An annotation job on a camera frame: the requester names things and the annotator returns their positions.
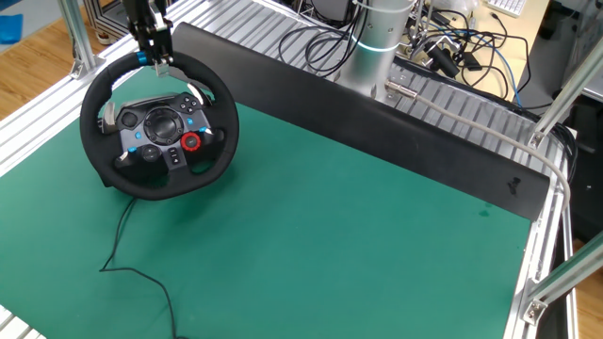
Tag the black table mat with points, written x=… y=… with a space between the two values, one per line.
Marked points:
x=377 y=132

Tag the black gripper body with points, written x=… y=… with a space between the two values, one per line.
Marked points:
x=146 y=14

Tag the aluminium frame post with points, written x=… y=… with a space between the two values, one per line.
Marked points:
x=565 y=89
x=77 y=37
x=565 y=278

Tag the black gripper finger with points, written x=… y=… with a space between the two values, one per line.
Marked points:
x=143 y=47
x=163 y=47

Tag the white keyboard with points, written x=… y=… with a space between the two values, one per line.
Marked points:
x=506 y=6

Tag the green table mat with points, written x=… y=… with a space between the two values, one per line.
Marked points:
x=306 y=245

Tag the light wooden desk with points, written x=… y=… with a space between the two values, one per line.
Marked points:
x=534 y=28

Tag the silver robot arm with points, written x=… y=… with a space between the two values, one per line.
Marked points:
x=372 y=56

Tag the black white striped frame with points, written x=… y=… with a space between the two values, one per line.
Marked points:
x=110 y=19

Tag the black cylindrical device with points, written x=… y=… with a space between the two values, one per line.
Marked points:
x=443 y=61

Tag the black racing steering wheel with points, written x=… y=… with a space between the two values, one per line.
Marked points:
x=160 y=127

